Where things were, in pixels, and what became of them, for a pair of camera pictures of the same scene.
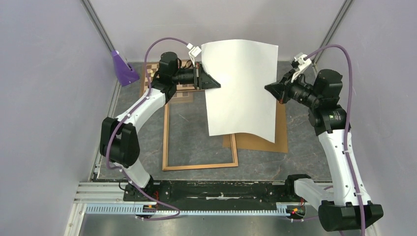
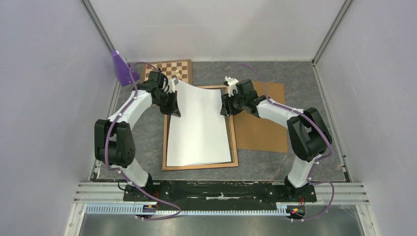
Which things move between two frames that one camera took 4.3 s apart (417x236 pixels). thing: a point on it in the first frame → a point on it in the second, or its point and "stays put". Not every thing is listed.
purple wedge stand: [126, 74] stays put
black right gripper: [282, 89] → [227, 109]
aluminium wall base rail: [95, 173] stays put
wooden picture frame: [165, 166] stays put
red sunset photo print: [242, 104] → [200, 135]
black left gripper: [205, 81] → [173, 108]
